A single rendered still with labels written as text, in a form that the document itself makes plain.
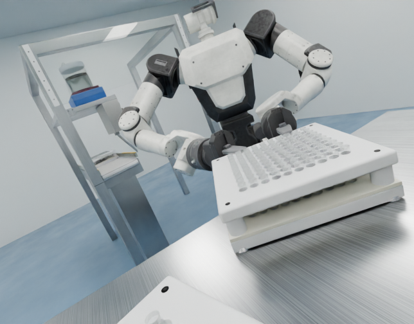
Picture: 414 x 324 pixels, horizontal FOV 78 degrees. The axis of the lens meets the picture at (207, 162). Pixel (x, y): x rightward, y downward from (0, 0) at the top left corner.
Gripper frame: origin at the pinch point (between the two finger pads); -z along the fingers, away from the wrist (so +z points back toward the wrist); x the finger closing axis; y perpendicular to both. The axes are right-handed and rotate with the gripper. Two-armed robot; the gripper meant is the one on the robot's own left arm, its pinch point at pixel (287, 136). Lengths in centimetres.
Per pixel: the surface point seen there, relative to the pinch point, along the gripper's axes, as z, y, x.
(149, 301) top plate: -40.1, 19.9, -0.5
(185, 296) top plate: -40.3, 16.3, -0.5
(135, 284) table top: -28.1, 30.2, 6.7
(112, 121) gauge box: 99, 91, -19
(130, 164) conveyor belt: 100, 93, 12
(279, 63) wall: 428, -67, -8
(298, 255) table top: -29.8, 5.9, 6.7
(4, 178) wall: 274, 396, -3
